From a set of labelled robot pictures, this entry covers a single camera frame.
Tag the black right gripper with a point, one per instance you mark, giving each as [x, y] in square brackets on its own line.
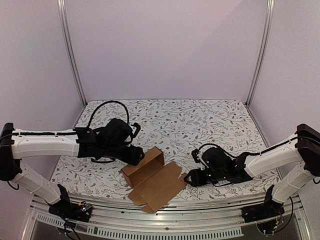
[200, 176]

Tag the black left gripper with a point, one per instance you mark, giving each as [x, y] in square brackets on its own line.
[133, 157]

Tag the brown cardboard paper box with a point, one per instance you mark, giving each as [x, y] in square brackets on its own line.
[153, 182]

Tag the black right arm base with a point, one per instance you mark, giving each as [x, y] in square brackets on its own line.
[265, 210]

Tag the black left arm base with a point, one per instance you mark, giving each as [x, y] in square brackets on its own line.
[66, 209]

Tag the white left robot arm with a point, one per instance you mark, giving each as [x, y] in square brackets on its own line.
[16, 144]

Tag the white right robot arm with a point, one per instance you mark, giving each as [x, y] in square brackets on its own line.
[302, 148]

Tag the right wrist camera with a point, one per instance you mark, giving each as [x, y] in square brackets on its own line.
[214, 159]

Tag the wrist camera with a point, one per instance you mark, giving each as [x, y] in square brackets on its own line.
[214, 159]
[118, 132]

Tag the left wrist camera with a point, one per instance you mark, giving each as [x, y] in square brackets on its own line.
[118, 132]

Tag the aluminium front rail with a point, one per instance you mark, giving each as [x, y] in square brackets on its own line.
[209, 219]

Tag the left aluminium frame post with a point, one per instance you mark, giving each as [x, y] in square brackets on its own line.
[62, 12]

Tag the aluminium frame post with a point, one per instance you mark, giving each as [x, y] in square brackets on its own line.
[261, 53]
[62, 12]

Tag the right aluminium frame post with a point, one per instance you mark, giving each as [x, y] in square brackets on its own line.
[261, 53]

